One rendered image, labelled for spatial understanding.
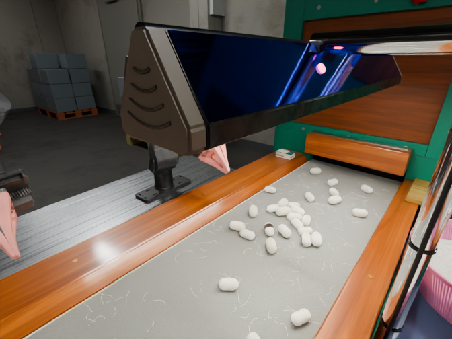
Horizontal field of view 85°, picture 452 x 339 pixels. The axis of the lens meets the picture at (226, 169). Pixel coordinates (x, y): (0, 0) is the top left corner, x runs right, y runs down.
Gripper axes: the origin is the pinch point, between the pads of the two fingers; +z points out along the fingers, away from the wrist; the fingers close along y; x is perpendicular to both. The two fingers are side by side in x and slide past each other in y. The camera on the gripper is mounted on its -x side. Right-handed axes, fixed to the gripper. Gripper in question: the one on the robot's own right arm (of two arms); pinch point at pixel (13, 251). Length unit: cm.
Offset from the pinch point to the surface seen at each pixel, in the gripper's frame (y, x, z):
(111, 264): 10.5, 10.4, 6.3
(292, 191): 59, 7, 19
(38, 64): 171, 334, -452
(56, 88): 176, 344, -397
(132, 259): 13.9, 10.6, 7.6
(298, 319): 21.9, -6.5, 30.9
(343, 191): 68, 1, 28
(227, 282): 20.5, 0.2, 21.3
